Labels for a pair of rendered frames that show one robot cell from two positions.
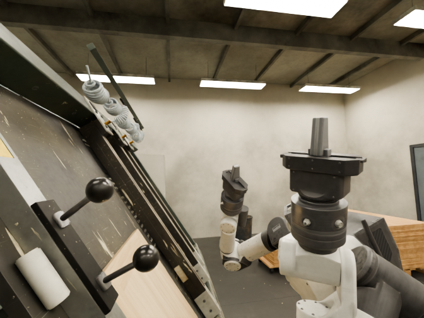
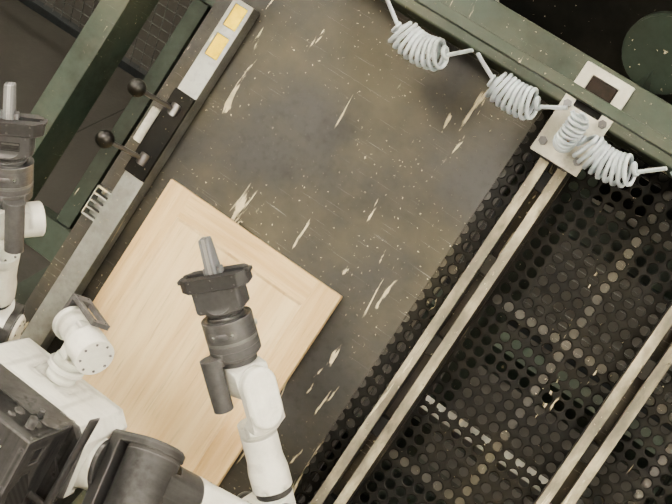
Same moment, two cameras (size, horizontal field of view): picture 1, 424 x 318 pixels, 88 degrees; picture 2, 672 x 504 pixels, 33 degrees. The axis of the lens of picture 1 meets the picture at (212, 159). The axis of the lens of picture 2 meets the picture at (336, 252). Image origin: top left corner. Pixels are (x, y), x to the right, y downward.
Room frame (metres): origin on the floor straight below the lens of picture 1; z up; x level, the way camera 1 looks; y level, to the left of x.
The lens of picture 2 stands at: (1.60, -1.31, 2.75)
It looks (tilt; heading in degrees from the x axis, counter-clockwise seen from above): 36 degrees down; 116
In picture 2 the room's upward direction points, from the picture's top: 24 degrees clockwise
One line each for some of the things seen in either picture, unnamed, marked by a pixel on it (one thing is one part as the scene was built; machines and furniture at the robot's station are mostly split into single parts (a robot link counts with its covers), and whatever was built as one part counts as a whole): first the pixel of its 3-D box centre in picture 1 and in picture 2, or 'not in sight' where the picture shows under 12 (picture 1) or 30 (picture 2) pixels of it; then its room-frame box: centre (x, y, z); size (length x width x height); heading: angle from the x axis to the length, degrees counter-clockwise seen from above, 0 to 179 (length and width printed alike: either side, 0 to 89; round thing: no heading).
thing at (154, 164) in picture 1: (151, 205); not in sight; (4.66, 1.30, 1.03); 0.60 x 0.58 x 2.05; 10
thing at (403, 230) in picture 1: (342, 232); not in sight; (4.55, -2.58, 0.39); 2.46 x 1.04 x 0.78; 10
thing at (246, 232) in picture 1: (241, 230); not in sight; (5.21, -0.63, 0.33); 0.54 x 0.54 x 0.65
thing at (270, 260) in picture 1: (276, 253); not in sight; (3.97, -1.06, 0.20); 0.61 x 0.51 x 0.40; 10
